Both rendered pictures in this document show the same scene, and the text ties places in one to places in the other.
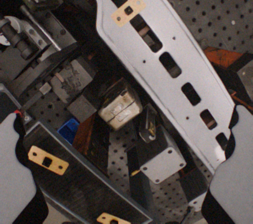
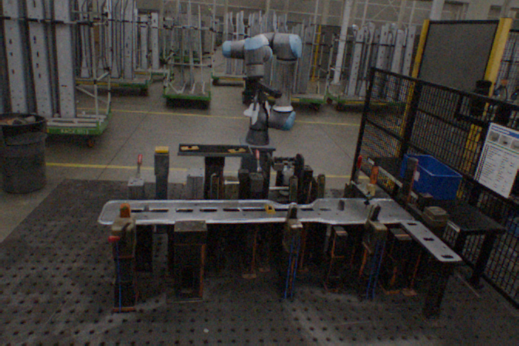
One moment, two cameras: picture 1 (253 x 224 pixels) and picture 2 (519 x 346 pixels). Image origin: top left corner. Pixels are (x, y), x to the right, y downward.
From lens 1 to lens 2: 1.53 m
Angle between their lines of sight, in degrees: 66
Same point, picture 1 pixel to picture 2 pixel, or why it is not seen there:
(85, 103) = (245, 171)
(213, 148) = (161, 205)
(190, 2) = (249, 305)
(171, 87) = (219, 206)
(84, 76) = (254, 178)
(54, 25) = (281, 199)
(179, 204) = (66, 227)
